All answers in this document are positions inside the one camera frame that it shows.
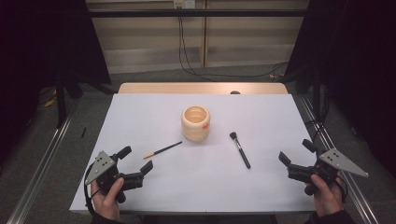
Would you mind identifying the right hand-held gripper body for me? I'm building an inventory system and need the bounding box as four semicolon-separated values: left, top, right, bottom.
287;147;370;198

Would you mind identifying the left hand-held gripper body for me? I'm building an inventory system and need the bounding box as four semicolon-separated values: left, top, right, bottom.
84;150;146;204

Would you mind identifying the black makeup brush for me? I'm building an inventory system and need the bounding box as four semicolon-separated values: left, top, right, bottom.
229;132;252;170

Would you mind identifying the person's right hand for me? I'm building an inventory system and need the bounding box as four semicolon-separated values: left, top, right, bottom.
306;173;345;218

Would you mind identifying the person's left hand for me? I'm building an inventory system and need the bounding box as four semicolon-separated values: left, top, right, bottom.
90;176;125;222

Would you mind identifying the white table sheet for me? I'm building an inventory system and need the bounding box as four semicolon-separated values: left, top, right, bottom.
68;92;344;216

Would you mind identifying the wooden table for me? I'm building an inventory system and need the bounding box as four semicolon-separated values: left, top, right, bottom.
117;81;289;95

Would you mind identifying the black curtain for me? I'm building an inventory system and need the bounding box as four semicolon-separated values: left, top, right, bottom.
283;0;396;180
0;0;112;167

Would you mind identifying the black horizontal bar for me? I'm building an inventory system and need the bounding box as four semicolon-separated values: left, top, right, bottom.
88;8;310;19

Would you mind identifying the right hand-held gripper cable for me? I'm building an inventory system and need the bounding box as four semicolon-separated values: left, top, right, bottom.
334;175;349;203

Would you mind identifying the hand-held gripper cable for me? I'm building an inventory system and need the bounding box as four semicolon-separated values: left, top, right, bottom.
83;162;102;217
334;175;349;203

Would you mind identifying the left hand-held gripper cable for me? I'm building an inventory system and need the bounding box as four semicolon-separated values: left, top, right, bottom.
83;162;102;217

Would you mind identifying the aluminium floor rail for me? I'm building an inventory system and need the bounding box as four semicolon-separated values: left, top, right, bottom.
6;96;82;224
298;94;380;224

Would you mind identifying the black stand post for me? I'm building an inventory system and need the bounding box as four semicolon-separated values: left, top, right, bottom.
55;74;68;129

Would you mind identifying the black wall cable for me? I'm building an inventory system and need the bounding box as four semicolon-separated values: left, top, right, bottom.
177;7;219;83
180;17;290;79

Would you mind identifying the wooden wall post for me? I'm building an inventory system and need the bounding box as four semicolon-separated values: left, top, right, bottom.
200;0;209;68

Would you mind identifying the white wall outlet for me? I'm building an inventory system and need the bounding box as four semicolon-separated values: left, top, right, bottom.
173;0;196;9

